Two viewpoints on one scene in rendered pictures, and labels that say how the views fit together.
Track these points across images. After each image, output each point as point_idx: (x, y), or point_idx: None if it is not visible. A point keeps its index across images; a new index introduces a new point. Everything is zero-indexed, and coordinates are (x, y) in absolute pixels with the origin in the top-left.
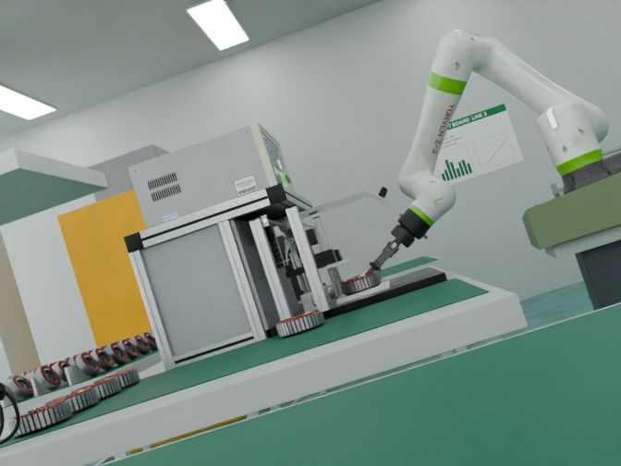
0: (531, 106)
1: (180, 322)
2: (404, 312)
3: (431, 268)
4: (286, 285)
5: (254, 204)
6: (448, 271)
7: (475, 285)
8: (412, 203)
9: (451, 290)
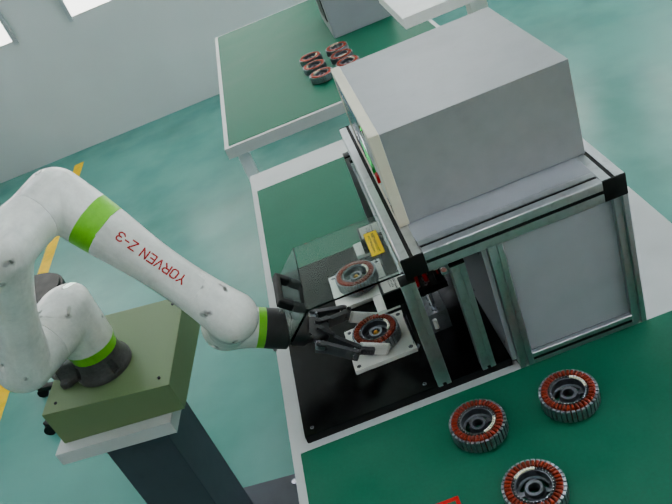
0: (40, 322)
1: None
2: (297, 187)
3: (298, 388)
4: (480, 290)
5: None
6: (281, 383)
7: (261, 221)
8: (258, 308)
9: (274, 219)
